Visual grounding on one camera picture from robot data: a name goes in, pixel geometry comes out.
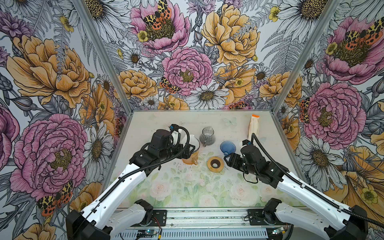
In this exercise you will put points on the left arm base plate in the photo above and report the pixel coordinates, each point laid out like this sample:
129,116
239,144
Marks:
155,218

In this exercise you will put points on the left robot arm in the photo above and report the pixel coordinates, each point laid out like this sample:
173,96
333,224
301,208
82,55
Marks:
97,221

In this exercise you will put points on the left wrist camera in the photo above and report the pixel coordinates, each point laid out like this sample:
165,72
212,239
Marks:
160,141

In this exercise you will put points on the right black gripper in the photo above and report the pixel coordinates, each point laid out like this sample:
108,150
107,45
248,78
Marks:
233,160

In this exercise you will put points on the clear grey glass dripper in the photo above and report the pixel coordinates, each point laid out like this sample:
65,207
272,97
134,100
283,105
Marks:
194,144

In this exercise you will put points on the aluminium frame rail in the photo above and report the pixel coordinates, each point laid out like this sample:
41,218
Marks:
212,224

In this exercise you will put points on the grey glass pitcher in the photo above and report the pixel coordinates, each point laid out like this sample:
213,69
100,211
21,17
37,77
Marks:
207,136

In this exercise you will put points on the orange glass carafe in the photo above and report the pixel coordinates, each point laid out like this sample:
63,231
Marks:
193,159

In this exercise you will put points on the blue glass dripper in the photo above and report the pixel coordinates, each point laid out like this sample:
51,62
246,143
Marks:
227,148

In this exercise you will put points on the coffee filter pack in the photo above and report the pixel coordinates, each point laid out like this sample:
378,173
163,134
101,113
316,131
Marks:
254,126

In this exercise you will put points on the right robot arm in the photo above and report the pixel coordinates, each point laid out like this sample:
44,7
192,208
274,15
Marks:
326,217

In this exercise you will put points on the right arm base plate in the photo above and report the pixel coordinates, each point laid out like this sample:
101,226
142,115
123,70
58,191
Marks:
258,217

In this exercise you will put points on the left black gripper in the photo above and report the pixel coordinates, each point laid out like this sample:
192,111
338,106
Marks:
188,154

